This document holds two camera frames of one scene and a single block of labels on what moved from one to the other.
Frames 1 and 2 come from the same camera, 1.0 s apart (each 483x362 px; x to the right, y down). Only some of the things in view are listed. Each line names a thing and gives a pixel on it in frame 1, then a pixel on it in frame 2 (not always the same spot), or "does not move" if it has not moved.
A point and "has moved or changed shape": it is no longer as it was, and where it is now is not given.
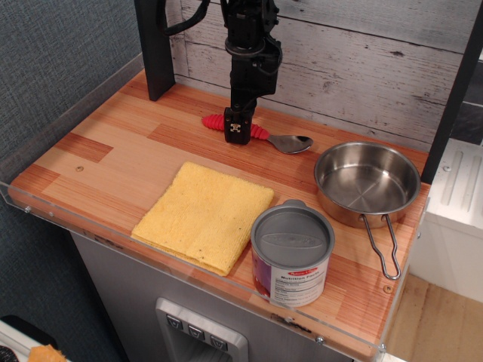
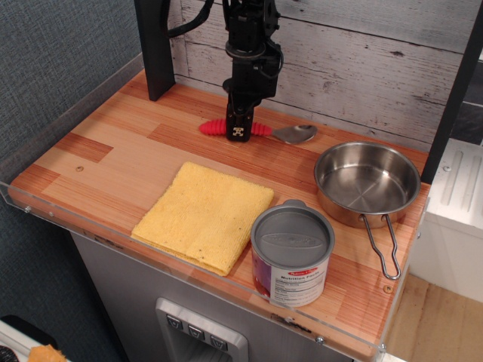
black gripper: x=254 y=69 does not move
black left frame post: x=156 y=47 does not move
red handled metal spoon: x=288 y=144 has moved or changed shape
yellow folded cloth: x=204 y=216 does not move
